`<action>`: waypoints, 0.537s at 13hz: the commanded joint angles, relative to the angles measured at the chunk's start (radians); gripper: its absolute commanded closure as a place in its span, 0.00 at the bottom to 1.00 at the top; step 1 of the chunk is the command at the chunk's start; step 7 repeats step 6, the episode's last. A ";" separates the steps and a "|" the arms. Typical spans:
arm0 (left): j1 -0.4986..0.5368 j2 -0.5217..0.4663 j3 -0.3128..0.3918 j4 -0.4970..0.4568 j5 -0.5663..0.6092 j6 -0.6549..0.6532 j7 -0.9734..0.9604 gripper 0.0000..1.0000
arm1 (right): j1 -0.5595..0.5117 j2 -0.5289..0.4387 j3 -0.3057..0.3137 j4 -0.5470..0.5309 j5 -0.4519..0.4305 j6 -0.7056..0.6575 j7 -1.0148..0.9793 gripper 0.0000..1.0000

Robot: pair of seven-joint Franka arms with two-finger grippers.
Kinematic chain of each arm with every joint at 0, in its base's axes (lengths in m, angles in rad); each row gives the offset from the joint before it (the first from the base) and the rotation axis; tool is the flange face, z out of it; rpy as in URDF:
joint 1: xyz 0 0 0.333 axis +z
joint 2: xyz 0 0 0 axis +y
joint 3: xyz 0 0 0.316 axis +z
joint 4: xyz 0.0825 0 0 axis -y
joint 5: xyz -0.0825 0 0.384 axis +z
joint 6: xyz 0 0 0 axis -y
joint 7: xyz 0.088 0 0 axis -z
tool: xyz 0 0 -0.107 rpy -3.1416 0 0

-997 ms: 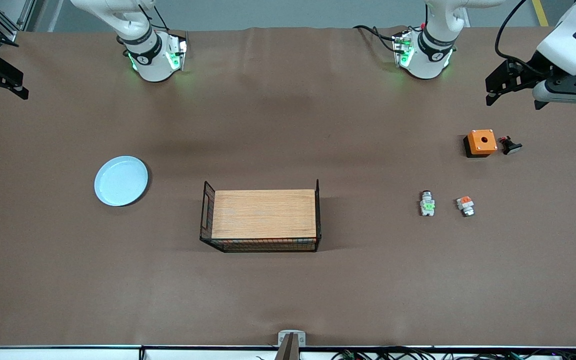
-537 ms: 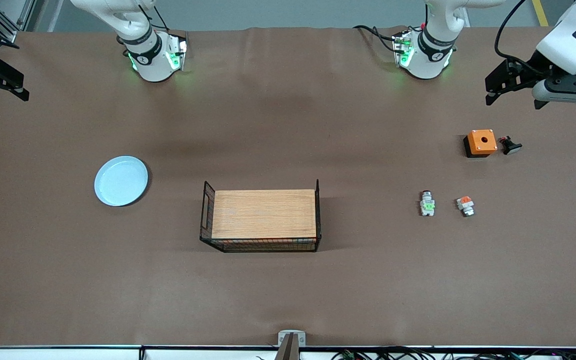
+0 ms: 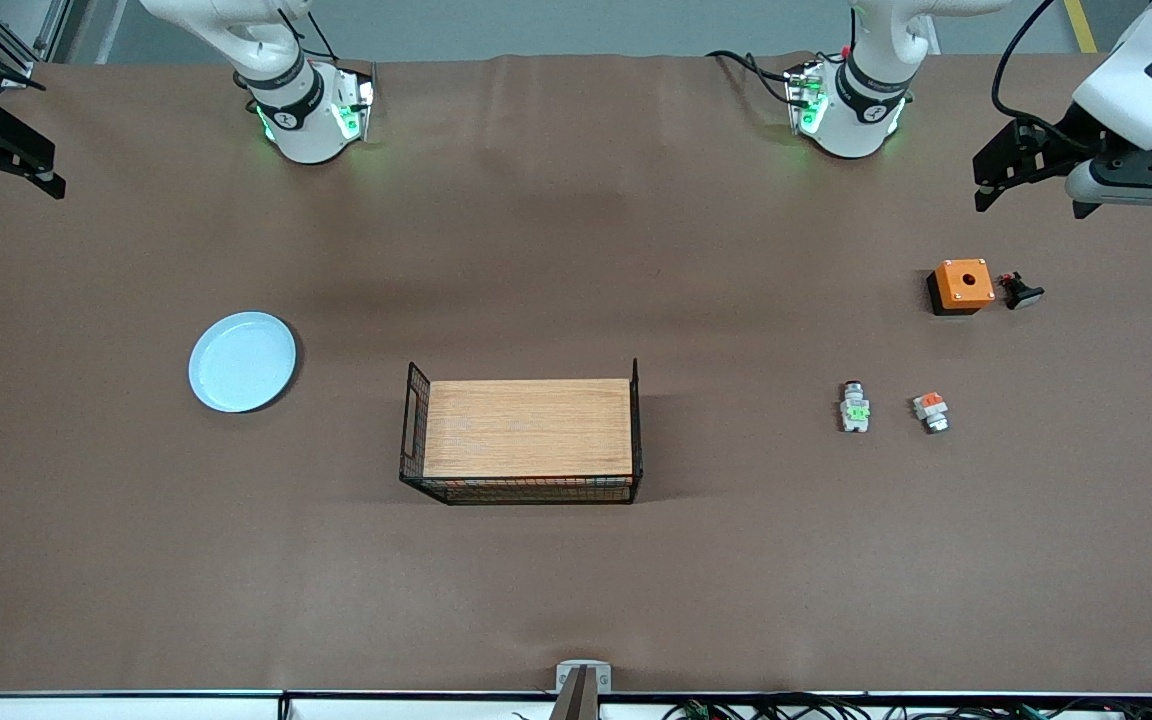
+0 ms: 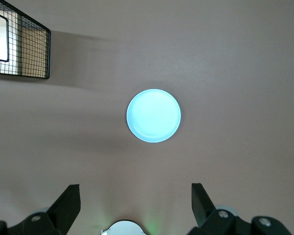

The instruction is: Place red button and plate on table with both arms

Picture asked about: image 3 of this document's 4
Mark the silver aluminium extrusion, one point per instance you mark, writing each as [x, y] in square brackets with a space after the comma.
[51, 30]

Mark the brown table cover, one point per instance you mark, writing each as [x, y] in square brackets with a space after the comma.
[236, 600]

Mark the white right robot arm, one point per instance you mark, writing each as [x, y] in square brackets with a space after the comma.
[301, 120]

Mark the orange label switch block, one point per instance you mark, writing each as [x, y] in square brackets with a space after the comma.
[931, 411]

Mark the green label switch block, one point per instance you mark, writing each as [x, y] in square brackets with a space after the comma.
[855, 410]

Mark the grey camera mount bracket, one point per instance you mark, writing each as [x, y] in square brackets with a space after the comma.
[581, 685]

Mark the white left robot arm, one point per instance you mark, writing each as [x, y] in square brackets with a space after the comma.
[861, 100]

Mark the light blue round plate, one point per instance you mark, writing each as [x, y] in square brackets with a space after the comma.
[241, 362]

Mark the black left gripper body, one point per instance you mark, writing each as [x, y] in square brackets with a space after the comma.
[1058, 142]

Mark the black push button head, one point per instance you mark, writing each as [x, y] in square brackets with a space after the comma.
[1021, 293]

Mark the orange button box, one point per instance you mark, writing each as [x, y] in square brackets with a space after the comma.
[963, 285]

